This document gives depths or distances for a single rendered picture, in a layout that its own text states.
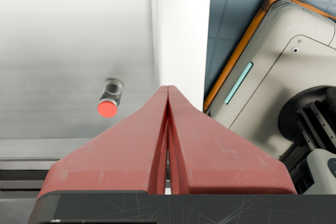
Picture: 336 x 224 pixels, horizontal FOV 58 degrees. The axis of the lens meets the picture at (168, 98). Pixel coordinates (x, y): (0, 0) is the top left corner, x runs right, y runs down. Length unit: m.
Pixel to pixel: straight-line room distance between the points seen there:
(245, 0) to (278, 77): 0.34
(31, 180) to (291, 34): 0.85
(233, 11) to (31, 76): 1.00
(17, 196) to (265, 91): 0.88
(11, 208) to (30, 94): 0.24
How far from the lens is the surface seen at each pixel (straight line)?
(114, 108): 0.32
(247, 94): 1.13
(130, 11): 0.32
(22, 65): 0.38
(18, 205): 0.57
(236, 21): 1.29
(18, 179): 0.49
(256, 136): 1.26
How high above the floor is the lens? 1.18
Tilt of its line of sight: 55 degrees down
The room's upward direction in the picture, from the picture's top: 179 degrees counter-clockwise
